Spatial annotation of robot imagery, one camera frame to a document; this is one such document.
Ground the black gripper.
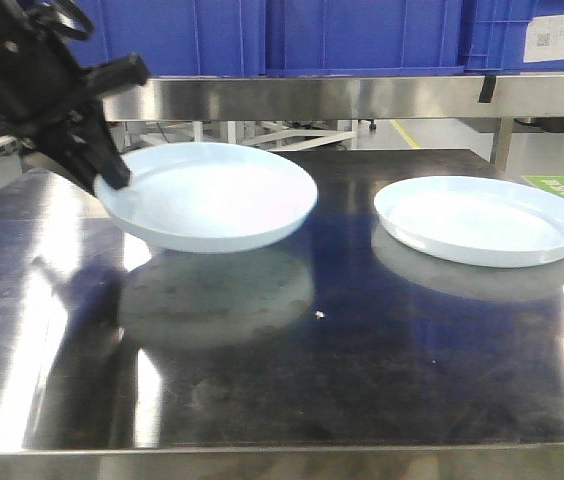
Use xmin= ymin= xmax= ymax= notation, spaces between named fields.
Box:
xmin=0 ymin=1 xmax=149 ymax=192

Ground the light blue plate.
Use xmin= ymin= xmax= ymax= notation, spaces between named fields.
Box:
xmin=374 ymin=176 xmax=564 ymax=268
xmin=93 ymin=142 xmax=318 ymax=253

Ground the steel shelf leg right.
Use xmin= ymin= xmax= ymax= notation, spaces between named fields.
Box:
xmin=489 ymin=117 xmax=514 ymax=171

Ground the blue plastic bin left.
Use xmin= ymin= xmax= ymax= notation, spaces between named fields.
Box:
xmin=68 ymin=0 xmax=266 ymax=78

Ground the blue plastic bin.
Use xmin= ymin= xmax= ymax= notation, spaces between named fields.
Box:
xmin=458 ymin=0 xmax=564 ymax=74
xmin=265 ymin=0 xmax=464 ymax=77
xmin=68 ymin=0 xmax=266 ymax=78

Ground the blue plastic bin middle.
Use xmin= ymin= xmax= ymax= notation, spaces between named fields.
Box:
xmin=265 ymin=0 xmax=464 ymax=77

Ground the black tape strip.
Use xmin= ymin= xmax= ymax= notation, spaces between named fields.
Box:
xmin=478 ymin=75 xmax=497 ymax=104

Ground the blue plastic bin right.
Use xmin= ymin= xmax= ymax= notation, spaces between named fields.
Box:
xmin=458 ymin=0 xmax=564 ymax=74

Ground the white label on bin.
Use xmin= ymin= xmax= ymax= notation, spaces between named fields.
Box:
xmin=523 ymin=14 xmax=564 ymax=63

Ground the stainless steel shelf rail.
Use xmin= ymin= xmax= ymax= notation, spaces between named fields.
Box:
xmin=104 ymin=74 xmax=564 ymax=121

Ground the white metal frame background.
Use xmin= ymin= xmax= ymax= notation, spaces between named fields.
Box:
xmin=122 ymin=119 xmax=360 ymax=153

